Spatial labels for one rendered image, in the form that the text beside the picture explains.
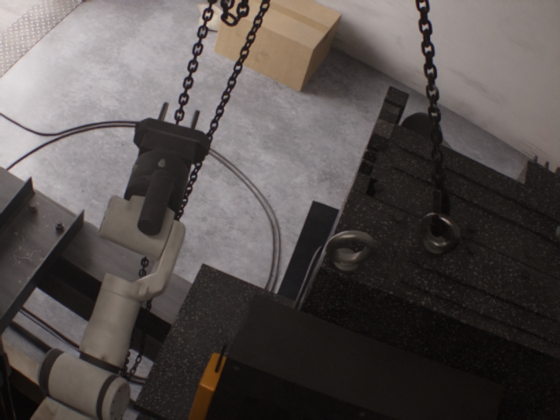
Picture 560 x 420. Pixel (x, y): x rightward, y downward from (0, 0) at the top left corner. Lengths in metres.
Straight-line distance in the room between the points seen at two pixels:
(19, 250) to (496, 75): 2.31
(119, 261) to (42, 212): 0.27
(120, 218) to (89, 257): 1.14
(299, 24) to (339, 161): 0.61
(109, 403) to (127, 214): 0.28
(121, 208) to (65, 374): 0.26
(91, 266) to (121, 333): 1.13
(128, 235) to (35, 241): 1.17
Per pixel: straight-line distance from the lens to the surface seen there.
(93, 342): 1.32
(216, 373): 1.54
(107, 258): 2.47
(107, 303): 1.33
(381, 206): 1.46
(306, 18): 3.93
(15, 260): 2.45
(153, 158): 1.40
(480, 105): 4.10
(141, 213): 1.31
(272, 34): 3.83
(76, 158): 3.55
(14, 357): 3.04
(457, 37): 3.93
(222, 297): 2.16
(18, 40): 4.05
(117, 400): 1.29
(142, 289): 1.33
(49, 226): 2.51
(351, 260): 1.37
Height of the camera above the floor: 2.69
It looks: 50 degrees down
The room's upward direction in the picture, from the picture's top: 18 degrees clockwise
